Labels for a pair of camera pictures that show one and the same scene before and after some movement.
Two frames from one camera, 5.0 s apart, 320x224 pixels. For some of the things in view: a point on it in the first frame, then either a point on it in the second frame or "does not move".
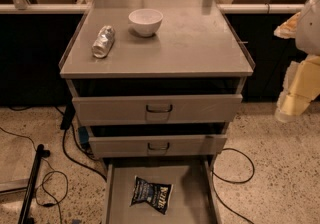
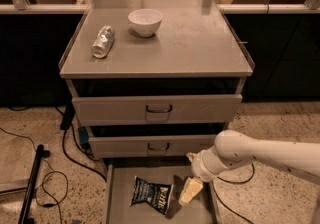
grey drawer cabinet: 156,81 does not move
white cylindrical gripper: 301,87 → 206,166
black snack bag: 155,195 does not move
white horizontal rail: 264,8 does not move
